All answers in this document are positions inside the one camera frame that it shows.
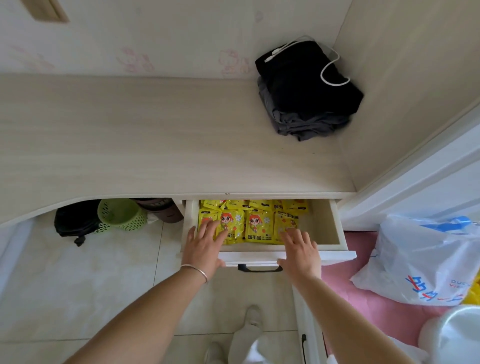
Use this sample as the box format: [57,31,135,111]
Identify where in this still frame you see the green plastic basket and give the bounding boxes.
[95,198,148,233]

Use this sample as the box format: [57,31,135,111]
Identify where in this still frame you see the person's right hand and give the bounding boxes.
[276,228,323,288]

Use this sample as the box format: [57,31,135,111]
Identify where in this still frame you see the white charging cable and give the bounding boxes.
[264,35,351,88]

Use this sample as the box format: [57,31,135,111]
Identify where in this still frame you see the pink bedding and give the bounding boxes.
[320,230,453,357]

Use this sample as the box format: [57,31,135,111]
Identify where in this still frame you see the white drawer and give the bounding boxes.
[181,198,357,268]

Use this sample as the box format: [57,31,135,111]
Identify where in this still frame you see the person's foot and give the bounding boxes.
[244,304,264,328]
[203,341,227,364]

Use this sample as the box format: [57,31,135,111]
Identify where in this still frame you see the brown plastic bin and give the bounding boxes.
[133,197,185,225]

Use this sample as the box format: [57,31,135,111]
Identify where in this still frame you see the crumpled white plastic sheet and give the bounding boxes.
[388,336,430,364]

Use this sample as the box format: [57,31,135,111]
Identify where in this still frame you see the yellow plastic item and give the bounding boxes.
[459,271,480,307]

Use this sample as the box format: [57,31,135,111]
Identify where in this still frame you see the person's left hand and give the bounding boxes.
[181,219,228,283]

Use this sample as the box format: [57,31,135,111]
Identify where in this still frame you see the person's right foot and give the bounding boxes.
[244,304,264,328]

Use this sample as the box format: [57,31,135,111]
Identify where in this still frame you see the black folded garment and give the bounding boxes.
[254,40,365,122]

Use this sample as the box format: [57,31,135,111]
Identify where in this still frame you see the yellow packets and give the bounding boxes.
[197,199,310,247]

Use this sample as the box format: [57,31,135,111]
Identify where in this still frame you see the beige wall socket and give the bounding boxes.
[20,0,70,23]

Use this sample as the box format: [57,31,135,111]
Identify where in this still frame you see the white round container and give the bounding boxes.
[418,304,480,364]

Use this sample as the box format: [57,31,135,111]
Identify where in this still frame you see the person's left foot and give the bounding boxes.
[203,341,227,364]

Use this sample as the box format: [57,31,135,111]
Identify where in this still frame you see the black plastic bag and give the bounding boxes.
[53,200,103,248]

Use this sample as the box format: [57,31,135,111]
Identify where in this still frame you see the white wardrobe frame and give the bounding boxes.
[337,97,480,232]

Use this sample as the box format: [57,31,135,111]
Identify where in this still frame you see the grey folded garment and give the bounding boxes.
[257,76,353,142]

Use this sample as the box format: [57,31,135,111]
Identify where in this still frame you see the person's white trousers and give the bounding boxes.
[226,323,273,364]

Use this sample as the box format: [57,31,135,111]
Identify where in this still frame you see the white blue-printed plastic bag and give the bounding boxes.
[349,213,480,307]

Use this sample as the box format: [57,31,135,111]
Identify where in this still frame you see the metal bangle bracelet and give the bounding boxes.
[179,264,209,284]

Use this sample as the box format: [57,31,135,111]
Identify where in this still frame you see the person's right forearm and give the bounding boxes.
[292,275,413,364]

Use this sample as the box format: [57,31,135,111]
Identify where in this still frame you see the person's left forearm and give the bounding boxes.
[65,268,208,364]

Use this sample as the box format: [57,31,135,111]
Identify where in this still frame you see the white cabinet door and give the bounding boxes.
[292,286,328,364]

